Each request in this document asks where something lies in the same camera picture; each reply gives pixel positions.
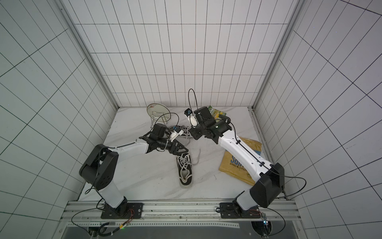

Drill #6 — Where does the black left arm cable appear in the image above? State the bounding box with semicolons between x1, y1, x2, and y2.
71;197;135;238

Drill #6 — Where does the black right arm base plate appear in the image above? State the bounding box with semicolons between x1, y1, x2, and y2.
215;203;261;219

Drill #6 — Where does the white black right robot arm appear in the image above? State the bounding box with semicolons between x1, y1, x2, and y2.
184;107;285;211

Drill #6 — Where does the black white sneaker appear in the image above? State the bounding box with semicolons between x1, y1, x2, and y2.
177;153;193;188
170;125;192;138

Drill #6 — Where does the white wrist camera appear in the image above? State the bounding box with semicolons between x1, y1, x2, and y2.
169;126;184;142
184;108;198;127

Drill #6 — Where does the green spring tea snack bag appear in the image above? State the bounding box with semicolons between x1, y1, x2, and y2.
208;106;226;120

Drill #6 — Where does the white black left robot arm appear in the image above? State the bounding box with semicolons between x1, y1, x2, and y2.
79;123;193;211

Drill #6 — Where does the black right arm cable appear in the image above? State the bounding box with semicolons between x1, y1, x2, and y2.
229;122;307;237

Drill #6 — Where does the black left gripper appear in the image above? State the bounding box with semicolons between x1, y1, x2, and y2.
158;137;188;155

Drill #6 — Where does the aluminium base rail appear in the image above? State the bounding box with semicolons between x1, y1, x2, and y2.
61;199;301;224

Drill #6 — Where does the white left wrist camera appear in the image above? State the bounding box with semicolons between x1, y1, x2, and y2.
169;126;184;142

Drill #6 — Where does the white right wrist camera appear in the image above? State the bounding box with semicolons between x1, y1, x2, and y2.
184;108;198;127

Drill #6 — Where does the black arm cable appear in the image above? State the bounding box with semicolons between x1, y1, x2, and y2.
71;197;135;238
229;122;307;237

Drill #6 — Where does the round mirror on wire stand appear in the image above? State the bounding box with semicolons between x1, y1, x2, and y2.
146;103;171;129

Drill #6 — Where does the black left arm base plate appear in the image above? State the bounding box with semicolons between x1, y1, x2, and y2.
100;202;144;220

